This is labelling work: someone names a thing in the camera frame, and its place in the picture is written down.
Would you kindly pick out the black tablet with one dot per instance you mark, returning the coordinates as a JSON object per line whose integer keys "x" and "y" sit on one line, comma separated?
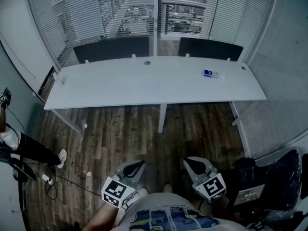
{"x": 247, "y": 195}

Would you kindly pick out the black desk divider panel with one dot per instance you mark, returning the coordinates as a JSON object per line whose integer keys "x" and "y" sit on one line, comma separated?
{"x": 110, "y": 49}
{"x": 209, "y": 48}

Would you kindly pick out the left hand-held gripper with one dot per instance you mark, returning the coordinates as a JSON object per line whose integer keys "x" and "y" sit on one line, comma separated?
{"x": 118, "y": 192}

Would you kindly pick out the person's white printed t-shirt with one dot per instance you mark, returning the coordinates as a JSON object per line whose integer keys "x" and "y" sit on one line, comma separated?
{"x": 180, "y": 213}

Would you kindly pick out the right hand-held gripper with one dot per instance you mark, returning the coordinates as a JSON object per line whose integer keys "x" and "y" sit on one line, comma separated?
{"x": 210, "y": 188}

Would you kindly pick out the white paper scrap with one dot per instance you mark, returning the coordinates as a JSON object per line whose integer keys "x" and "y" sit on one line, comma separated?
{"x": 88, "y": 174}
{"x": 85, "y": 126}

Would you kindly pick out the plastic wrapped black office chair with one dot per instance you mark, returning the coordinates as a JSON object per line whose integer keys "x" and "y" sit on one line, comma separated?
{"x": 284, "y": 177}

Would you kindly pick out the blue label spray bottle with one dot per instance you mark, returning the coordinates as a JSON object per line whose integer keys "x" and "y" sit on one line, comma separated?
{"x": 210, "y": 73}

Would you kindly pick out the person's left shoe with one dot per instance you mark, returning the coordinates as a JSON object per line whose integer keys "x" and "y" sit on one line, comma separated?
{"x": 143, "y": 192}

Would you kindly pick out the person's right shoe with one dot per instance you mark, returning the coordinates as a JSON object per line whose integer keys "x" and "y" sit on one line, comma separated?
{"x": 167, "y": 188}

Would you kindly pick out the white power strip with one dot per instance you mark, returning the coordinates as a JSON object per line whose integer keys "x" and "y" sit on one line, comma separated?
{"x": 47, "y": 179}

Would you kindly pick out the small white bottle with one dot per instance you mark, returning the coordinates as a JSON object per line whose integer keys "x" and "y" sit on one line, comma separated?
{"x": 59, "y": 78}

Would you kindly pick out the white desk leg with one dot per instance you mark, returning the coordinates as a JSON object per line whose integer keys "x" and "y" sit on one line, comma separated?
{"x": 162, "y": 118}
{"x": 237, "y": 114}
{"x": 68, "y": 121}

